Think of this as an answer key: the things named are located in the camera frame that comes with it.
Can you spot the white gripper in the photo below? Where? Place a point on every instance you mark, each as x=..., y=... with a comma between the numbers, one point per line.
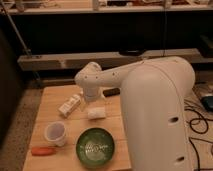
x=96, y=113

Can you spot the green ceramic bowl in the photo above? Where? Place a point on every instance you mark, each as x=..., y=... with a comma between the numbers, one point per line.
x=95, y=148

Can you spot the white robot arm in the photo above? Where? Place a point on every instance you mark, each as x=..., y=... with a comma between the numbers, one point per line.
x=152, y=93

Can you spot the black rectangular block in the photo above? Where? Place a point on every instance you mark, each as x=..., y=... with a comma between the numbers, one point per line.
x=111, y=92

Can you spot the white small bottle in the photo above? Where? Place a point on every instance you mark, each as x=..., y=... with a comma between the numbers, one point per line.
x=69, y=106

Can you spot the white plastic cup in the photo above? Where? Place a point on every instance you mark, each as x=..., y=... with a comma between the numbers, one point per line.
x=55, y=133

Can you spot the orange carrot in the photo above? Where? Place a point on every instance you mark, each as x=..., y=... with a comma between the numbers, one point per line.
x=42, y=151

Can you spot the grey metal pole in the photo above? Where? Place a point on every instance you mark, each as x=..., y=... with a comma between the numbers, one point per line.
x=26, y=50

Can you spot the white metal shelf unit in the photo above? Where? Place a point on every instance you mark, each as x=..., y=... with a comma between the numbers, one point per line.
x=67, y=34

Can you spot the blue object on floor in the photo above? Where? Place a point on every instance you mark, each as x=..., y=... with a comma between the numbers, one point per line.
x=207, y=102

